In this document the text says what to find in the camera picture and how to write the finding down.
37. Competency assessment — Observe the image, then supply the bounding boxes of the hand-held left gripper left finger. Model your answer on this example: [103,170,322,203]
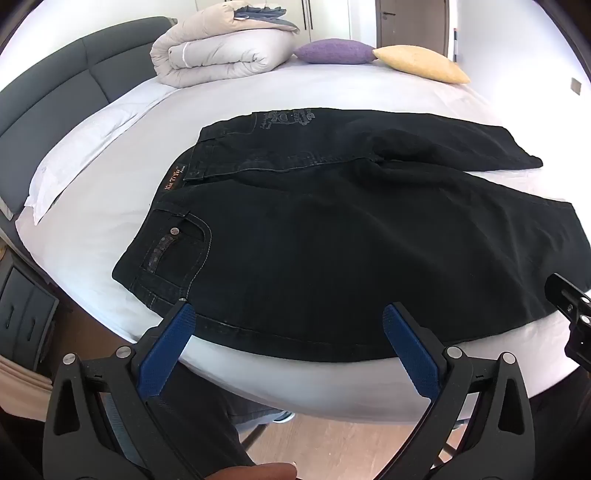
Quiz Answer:
[42,300,256,480]

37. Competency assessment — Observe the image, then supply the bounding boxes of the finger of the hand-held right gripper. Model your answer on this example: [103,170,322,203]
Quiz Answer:
[544,272,591,370]

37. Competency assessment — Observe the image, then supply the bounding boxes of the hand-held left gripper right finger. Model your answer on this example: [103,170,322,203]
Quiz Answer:
[381,302,537,480]

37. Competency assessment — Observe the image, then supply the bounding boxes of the black denim pants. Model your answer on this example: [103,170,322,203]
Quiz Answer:
[112,107,583,363]

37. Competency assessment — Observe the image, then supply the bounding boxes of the person's left hand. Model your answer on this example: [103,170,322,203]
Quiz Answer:
[215,463,299,480]

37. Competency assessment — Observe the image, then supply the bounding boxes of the person's left leg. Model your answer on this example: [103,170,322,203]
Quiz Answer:
[154,376,289,468]

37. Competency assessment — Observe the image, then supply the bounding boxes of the person's leg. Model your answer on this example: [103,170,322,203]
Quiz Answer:
[529,390,591,480]
[154,376,289,468]

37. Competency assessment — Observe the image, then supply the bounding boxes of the bed with white sheet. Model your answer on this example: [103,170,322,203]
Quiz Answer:
[14,58,591,416]

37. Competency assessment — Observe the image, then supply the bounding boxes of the person's right leg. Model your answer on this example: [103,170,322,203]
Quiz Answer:
[529,390,591,480]

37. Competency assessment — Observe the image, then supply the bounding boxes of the dark nightstand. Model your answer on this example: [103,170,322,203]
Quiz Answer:
[0,251,61,372]

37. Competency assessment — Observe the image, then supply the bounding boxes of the white pillow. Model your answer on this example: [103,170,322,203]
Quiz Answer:
[23,85,185,227]

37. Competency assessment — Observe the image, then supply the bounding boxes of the yellow cushion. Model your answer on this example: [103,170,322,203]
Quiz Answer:
[372,45,472,85]

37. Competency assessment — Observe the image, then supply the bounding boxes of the grey padded headboard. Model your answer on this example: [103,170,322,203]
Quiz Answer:
[0,16,178,220]

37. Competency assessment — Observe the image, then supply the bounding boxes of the folded beige duvet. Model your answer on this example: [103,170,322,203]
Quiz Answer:
[150,9,298,88]

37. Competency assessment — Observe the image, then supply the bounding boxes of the purple cushion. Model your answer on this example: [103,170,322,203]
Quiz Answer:
[293,39,377,65]

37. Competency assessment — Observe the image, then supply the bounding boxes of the brown door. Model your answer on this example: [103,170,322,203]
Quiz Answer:
[375,0,451,57]

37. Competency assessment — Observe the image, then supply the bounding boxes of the folded grey-blue cloth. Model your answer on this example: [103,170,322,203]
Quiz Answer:
[233,0,302,33]

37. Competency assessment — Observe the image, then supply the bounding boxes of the white wardrobe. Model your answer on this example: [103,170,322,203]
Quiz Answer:
[286,0,354,43]

